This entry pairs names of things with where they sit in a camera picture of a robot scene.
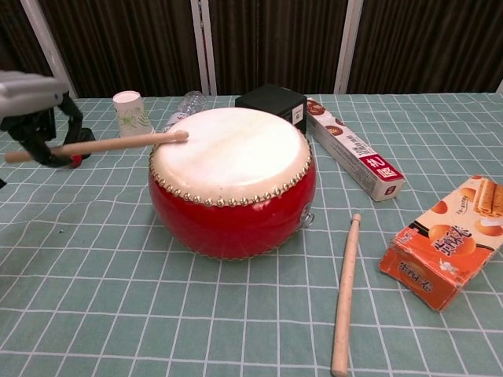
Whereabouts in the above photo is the black cardboard box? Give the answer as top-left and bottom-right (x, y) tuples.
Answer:
(234, 82), (309, 137)

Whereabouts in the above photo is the long white red wrap box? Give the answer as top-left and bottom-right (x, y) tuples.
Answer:
(305, 97), (406, 203)

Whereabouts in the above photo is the wooden drumstick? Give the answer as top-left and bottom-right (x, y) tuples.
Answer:
(330, 213), (362, 375)
(3, 130), (190, 164)

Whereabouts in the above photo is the green checked tablecloth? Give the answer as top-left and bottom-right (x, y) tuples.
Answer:
(0, 91), (503, 377)

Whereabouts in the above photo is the white paper cup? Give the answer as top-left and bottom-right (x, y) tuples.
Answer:
(112, 90), (156, 138)

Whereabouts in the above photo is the white partition post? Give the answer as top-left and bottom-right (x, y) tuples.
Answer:
(332, 0), (365, 96)
(189, 0), (218, 97)
(20, 0), (79, 99)

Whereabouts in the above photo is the clear plastic water bottle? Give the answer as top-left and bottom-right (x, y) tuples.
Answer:
(162, 90), (210, 135)

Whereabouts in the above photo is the orange egg roll snack box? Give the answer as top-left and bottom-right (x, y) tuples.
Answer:
(378, 174), (503, 313)

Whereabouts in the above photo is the red drum with white skin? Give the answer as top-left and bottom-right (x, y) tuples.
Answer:
(148, 108), (316, 261)

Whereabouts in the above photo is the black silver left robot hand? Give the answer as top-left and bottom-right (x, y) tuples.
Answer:
(0, 69), (85, 170)

